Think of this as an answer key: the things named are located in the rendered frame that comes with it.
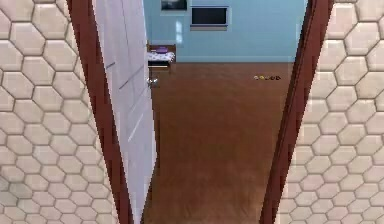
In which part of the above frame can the white room door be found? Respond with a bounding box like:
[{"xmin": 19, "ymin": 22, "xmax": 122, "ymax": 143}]
[{"xmin": 92, "ymin": 0, "xmax": 158, "ymax": 224}]

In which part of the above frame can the red-brown door frame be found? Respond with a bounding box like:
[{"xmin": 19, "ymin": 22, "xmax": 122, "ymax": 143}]
[{"xmin": 65, "ymin": 0, "xmax": 335, "ymax": 224}]

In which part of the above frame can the bed with patterned cover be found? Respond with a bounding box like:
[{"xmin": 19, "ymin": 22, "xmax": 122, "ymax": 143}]
[{"xmin": 146, "ymin": 44, "xmax": 177, "ymax": 72}]

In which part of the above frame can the dark framed picture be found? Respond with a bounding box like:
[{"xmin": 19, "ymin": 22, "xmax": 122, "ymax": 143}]
[{"xmin": 160, "ymin": 0, "xmax": 189, "ymax": 12}]

